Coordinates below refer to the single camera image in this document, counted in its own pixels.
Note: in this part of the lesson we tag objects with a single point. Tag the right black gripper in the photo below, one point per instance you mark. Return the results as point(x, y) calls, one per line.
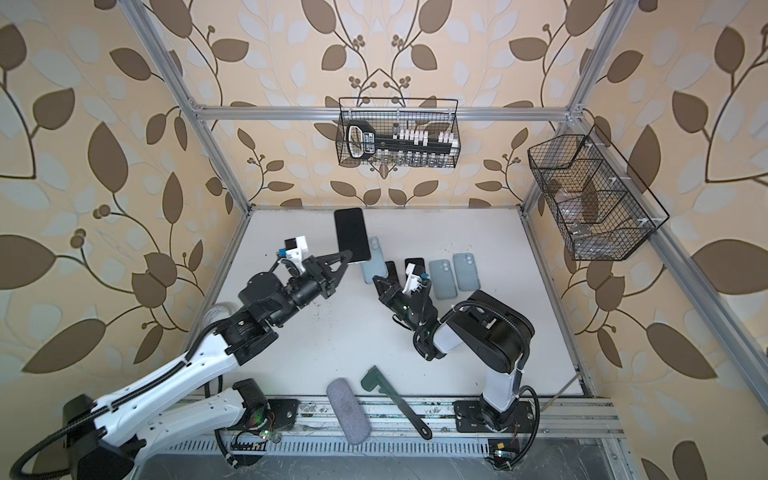
point(392, 295)

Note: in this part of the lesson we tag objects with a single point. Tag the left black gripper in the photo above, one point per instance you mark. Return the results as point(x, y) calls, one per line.
point(315, 278)

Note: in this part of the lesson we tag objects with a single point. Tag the light blue phone case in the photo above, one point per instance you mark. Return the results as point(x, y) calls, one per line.
point(376, 265)
point(442, 278)
point(466, 273)

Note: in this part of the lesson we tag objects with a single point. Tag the black smartphone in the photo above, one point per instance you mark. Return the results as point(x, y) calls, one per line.
point(351, 233)
point(392, 274)
point(415, 266)

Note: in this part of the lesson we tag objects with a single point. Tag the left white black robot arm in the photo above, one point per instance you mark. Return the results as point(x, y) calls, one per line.
point(107, 437)

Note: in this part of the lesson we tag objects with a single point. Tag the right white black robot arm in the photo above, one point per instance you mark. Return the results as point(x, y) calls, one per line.
point(496, 333)

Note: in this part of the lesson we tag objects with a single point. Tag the grey felt glasses case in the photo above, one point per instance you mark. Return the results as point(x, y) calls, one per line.
point(351, 417)

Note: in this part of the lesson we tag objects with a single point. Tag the green pipe wrench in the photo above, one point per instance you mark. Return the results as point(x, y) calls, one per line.
point(374, 378)

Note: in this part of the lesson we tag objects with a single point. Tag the black socket tool set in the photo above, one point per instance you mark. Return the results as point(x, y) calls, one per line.
point(363, 141)

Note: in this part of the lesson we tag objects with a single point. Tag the white tape roll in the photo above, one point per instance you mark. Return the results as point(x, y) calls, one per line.
point(219, 311)

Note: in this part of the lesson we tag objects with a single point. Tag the back black wire basket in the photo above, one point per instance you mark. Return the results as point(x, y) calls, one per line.
point(430, 113)

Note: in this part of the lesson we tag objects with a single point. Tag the black wire basket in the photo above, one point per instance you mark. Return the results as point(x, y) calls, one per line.
point(430, 113)
point(602, 207)

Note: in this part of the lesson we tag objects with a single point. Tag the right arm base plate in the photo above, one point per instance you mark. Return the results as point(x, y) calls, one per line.
point(519, 425)

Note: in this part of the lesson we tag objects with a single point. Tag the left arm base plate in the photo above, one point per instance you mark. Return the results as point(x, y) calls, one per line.
point(246, 442)

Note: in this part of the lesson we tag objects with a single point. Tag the right black wire basket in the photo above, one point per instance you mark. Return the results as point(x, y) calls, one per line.
point(602, 207)

